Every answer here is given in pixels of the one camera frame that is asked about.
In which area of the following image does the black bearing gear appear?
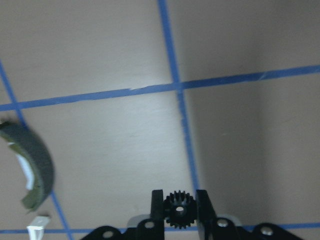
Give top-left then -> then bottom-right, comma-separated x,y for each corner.
163,190 -> 197,229

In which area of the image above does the green brake shoe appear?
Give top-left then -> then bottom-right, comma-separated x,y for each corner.
0,121 -> 55,212

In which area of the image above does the white curved plastic bracket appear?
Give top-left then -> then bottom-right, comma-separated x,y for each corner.
26,215 -> 51,240

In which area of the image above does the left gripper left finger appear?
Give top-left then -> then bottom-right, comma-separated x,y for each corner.
150,189 -> 165,240

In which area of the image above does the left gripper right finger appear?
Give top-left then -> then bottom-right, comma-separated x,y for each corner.
196,189 -> 217,240

